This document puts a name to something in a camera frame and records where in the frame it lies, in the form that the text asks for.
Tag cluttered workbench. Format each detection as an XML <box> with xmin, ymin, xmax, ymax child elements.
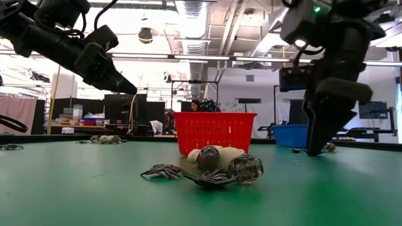
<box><xmin>43</xmin><ymin>105</ymin><xmax>129</xmax><ymax>136</ymax></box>

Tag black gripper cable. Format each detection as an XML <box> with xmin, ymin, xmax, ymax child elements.
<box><xmin>291</xmin><ymin>42</ymin><xmax>326</xmax><ymax>68</ymax></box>
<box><xmin>93</xmin><ymin>0</ymin><xmax>119</xmax><ymax>31</ymax></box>

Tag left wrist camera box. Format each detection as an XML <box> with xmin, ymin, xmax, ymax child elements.
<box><xmin>82</xmin><ymin>24</ymin><xmax>119</xmax><ymax>53</ymax></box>

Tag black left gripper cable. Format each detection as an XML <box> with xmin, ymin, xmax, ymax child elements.
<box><xmin>93</xmin><ymin>0</ymin><xmax>119</xmax><ymax>31</ymax></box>

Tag black desk with stand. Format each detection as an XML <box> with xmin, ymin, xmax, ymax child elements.
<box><xmin>339</xmin><ymin>106</ymin><xmax>398</xmax><ymax>142</ymax></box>

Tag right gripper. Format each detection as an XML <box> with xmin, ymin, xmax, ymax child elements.
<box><xmin>303</xmin><ymin>21</ymin><xmax>376</xmax><ymax>157</ymax></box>

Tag black desk monitors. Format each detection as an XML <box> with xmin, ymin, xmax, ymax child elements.
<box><xmin>288</xmin><ymin>99</ymin><xmax>307</xmax><ymax>126</ymax></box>

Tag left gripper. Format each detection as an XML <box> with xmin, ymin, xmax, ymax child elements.
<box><xmin>40</xmin><ymin>33</ymin><xmax>138</xmax><ymax>95</ymax></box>

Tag red plastic basket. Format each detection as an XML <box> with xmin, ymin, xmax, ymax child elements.
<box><xmin>173</xmin><ymin>111</ymin><xmax>258</xmax><ymax>157</ymax></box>

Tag black cable loop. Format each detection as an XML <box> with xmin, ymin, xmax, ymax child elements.
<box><xmin>0</xmin><ymin>114</ymin><xmax>29</xmax><ymax>133</ymax></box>

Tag silver ventilation duct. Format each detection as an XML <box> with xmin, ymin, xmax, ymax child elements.
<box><xmin>174</xmin><ymin>0</ymin><xmax>210</xmax><ymax>98</ymax></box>

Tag wall mounted monitor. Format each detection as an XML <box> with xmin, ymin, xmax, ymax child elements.
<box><xmin>359</xmin><ymin>100</ymin><xmax>388</xmax><ymax>120</ymax></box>

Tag yellow cable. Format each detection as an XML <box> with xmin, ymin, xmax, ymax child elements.
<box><xmin>46</xmin><ymin>65</ymin><xmax>62</xmax><ymax>136</ymax></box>

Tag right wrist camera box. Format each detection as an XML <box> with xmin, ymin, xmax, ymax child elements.
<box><xmin>278</xmin><ymin>65</ymin><xmax>316</xmax><ymax>93</ymax></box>

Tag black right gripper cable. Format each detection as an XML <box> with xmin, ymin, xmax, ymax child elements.
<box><xmin>291</xmin><ymin>42</ymin><xmax>326</xmax><ymax>68</ymax></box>

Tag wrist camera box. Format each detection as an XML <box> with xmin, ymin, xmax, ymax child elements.
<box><xmin>82</xmin><ymin>24</ymin><xmax>119</xmax><ymax>53</ymax></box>
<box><xmin>278</xmin><ymin>65</ymin><xmax>316</xmax><ymax>93</ymax></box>

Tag black aluminium table frame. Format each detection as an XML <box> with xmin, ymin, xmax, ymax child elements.
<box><xmin>0</xmin><ymin>133</ymin><xmax>402</xmax><ymax>152</ymax></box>

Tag black ceiling dome camera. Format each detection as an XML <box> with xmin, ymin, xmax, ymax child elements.
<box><xmin>138</xmin><ymin>27</ymin><xmax>154</xmax><ymax>44</ymax></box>

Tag blue plastic basket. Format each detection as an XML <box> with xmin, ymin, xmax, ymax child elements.
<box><xmin>271</xmin><ymin>124</ymin><xmax>309</xmax><ymax>149</ymax></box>

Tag pink curtain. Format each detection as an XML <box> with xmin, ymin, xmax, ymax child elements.
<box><xmin>0</xmin><ymin>95</ymin><xmax>38</xmax><ymax>136</ymax></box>

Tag black partition panel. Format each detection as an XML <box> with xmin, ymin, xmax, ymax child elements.
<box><xmin>104</xmin><ymin>93</ymin><xmax>166</xmax><ymax>136</ymax></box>
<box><xmin>52</xmin><ymin>97</ymin><xmax>105</xmax><ymax>126</ymax></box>

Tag person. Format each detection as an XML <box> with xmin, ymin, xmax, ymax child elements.
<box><xmin>189</xmin><ymin>99</ymin><xmax>204</xmax><ymax>112</ymax></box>

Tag ceiling light strip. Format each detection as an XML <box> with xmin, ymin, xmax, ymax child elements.
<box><xmin>364</xmin><ymin>60</ymin><xmax>402</xmax><ymax>67</ymax></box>
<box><xmin>174</xmin><ymin>55</ymin><xmax>232</xmax><ymax>62</ymax></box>
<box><xmin>111</xmin><ymin>53</ymin><xmax>170</xmax><ymax>60</ymax></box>

